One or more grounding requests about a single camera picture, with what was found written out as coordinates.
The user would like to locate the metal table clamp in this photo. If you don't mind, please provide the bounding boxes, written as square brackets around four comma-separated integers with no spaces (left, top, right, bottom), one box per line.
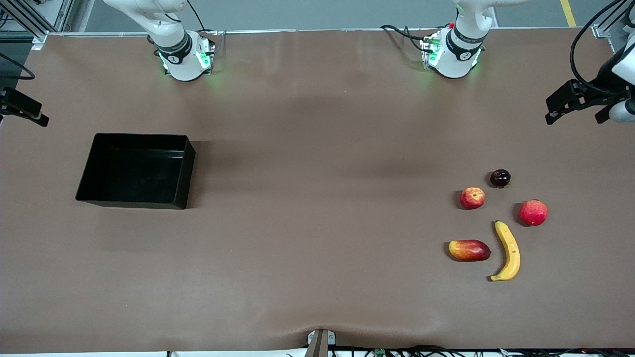
[307,329,336,357]

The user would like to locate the black base cable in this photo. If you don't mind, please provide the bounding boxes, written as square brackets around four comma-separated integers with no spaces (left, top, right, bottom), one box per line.
[381,24,438,53]
[186,0,220,50]

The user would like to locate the red yellow apple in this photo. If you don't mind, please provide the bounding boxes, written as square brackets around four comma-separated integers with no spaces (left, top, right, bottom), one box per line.
[460,187,486,210]

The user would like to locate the aluminium frame profile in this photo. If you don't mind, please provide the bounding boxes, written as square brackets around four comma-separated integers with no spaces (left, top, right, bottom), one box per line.
[0,0,75,49]
[593,0,635,54]

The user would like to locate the red yellow mango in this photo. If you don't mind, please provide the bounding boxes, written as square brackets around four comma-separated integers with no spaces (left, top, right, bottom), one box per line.
[448,239,492,262]

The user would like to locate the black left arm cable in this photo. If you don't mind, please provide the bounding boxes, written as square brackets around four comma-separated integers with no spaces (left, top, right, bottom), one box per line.
[570,0,635,96]

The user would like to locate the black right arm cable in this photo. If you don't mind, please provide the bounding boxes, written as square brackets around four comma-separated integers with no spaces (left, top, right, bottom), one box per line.
[0,52,36,81]

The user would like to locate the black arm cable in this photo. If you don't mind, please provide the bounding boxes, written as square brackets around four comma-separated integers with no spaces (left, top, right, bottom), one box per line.
[0,52,36,81]
[570,0,635,96]

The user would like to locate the yellow banana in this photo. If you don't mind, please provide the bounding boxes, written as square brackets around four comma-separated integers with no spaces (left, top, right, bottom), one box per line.
[489,220,521,282]

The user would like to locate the black plastic box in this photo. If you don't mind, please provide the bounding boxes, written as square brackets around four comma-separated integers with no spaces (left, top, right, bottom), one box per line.
[75,132,196,210]

